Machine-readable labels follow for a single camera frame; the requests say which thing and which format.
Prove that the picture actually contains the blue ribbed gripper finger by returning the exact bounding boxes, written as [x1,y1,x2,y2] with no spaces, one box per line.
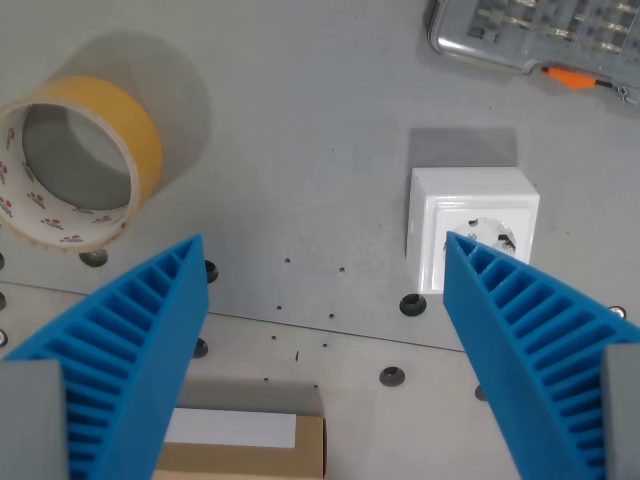
[0,233,210,480]
[442,231,640,480]

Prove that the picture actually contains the brown cardboard box white label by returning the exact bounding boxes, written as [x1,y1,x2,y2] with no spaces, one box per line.
[153,407,329,480]

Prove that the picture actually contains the transparent plastic bit case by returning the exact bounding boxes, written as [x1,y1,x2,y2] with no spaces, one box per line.
[427,0,640,94]

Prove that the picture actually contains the white wall socket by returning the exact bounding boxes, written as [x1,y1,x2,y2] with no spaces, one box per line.
[405,167,542,295]

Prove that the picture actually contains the yellow adhesive tape roll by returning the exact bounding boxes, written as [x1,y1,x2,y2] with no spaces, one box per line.
[0,75,164,254]

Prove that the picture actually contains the orange handled screwdriver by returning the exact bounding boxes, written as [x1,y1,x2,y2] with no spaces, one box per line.
[541,65,632,99]

